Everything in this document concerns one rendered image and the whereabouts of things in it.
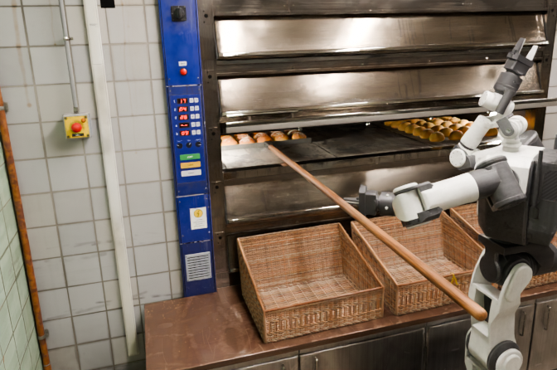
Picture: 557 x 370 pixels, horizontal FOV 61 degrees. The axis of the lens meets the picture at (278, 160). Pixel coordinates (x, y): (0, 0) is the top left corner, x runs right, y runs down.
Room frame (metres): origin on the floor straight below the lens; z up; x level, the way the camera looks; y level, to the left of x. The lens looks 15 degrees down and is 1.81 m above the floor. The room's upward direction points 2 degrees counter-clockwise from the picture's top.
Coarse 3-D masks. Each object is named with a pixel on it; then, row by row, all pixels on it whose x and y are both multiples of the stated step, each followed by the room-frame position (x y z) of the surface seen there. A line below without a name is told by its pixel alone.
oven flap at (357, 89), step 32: (480, 64) 2.56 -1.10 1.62; (224, 96) 2.14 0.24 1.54; (256, 96) 2.18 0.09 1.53; (288, 96) 2.22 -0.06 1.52; (320, 96) 2.26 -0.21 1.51; (352, 96) 2.31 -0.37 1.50; (384, 96) 2.35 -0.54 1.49; (416, 96) 2.40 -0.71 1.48; (448, 96) 2.42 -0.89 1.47; (480, 96) 2.47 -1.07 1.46
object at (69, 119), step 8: (80, 112) 1.96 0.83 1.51; (88, 112) 1.96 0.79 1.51; (64, 120) 1.89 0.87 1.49; (72, 120) 1.90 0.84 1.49; (80, 120) 1.90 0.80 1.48; (88, 120) 1.91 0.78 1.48; (64, 128) 1.89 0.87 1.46; (88, 128) 1.91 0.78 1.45; (72, 136) 1.89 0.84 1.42; (80, 136) 1.90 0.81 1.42; (88, 136) 1.91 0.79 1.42
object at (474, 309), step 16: (272, 144) 2.55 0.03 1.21; (288, 160) 2.22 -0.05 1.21; (304, 176) 1.99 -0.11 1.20; (352, 208) 1.55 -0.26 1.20; (368, 224) 1.42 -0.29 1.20; (384, 240) 1.32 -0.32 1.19; (400, 256) 1.22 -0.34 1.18; (416, 256) 1.19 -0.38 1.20; (432, 272) 1.10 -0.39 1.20; (448, 288) 1.02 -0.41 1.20; (464, 304) 0.96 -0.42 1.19; (480, 320) 0.92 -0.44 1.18
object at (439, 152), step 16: (480, 144) 2.55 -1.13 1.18; (496, 144) 2.56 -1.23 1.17; (320, 160) 2.30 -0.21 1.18; (336, 160) 2.30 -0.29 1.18; (352, 160) 2.32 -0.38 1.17; (368, 160) 2.34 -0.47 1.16; (384, 160) 2.37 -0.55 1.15; (400, 160) 2.39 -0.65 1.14; (224, 176) 2.14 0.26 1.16; (240, 176) 2.16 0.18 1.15; (256, 176) 2.18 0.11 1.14
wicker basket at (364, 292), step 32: (256, 256) 2.11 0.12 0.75; (288, 256) 2.15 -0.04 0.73; (320, 256) 2.19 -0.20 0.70; (352, 256) 2.10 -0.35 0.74; (256, 288) 1.79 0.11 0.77; (288, 288) 2.08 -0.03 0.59; (320, 288) 2.07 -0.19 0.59; (352, 288) 2.07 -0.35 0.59; (384, 288) 1.82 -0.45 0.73; (256, 320) 1.79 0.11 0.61; (288, 320) 1.81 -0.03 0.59; (320, 320) 1.74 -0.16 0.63; (352, 320) 1.79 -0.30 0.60
